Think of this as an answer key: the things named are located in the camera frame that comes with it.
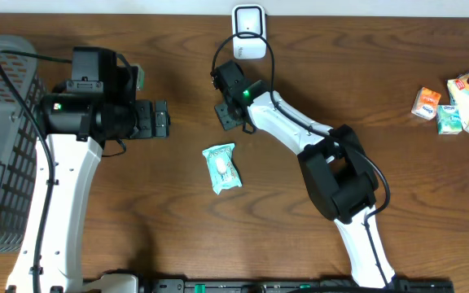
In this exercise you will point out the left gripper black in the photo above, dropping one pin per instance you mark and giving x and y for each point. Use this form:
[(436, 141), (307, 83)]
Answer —
[(146, 130)]

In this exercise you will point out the small orange tissue pack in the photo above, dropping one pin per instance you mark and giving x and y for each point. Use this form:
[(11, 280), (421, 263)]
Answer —
[(425, 104)]

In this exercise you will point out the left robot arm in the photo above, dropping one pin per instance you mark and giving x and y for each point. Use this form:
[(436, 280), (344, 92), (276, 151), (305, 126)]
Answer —
[(95, 105)]

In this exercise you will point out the green Zappy wipes pack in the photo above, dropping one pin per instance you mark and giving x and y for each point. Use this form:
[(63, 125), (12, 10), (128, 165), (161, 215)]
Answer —
[(222, 172)]

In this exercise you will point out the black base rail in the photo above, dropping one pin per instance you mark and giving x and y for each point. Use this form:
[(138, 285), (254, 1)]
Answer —
[(259, 286)]

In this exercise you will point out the small teal tissue pack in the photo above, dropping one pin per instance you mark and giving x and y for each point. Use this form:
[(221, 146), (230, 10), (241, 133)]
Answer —
[(448, 120)]

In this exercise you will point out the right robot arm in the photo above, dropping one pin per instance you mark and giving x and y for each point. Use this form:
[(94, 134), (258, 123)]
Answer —
[(340, 179)]

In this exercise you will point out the white barcode scanner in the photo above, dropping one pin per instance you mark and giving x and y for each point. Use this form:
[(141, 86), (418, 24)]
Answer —
[(249, 29)]

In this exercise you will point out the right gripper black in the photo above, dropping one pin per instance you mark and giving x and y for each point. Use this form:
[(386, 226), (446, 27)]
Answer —
[(223, 120)]

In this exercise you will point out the grey plastic mesh basket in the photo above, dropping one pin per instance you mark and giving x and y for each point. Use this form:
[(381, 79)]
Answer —
[(17, 140)]

